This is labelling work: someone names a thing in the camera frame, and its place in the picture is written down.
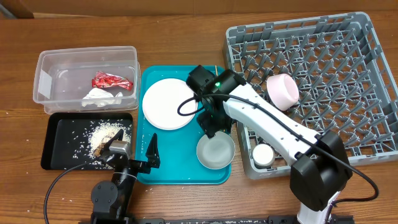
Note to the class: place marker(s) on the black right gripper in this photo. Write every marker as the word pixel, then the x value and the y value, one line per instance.
pixel 212 123

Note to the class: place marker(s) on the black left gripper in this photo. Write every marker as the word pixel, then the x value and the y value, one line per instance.
pixel 152 154

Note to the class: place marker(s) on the grey bowl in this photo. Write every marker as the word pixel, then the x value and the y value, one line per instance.
pixel 216 152

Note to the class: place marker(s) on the large white plate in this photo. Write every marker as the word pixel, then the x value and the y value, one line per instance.
pixel 161 101

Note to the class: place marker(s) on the white cup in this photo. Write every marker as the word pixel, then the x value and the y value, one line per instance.
pixel 263 156

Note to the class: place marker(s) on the white napkin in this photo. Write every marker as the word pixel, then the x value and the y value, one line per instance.
pixel 101 98

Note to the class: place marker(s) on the red snack wrapper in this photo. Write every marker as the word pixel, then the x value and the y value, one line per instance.
pixel 106 80

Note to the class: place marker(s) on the small pink bowl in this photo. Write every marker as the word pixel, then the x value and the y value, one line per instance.
pixel 282 91

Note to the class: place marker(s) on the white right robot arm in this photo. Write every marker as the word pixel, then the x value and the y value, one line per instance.
pixel 319 165

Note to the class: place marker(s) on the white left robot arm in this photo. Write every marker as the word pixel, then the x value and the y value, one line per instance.
pixel 111 198

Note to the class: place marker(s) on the spilled white rice pile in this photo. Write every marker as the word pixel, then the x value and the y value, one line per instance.
pixel 84 142

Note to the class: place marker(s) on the teal plastic tray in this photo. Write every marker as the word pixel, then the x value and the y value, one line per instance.
pixel 179 164

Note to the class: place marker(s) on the black tray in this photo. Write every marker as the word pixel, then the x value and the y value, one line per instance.
pixel 57 155

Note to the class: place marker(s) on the clear plastic bin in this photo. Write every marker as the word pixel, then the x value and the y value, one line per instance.
pixel 63 77

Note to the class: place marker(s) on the grey dish rack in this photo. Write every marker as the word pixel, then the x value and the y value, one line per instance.
pixel 344 80

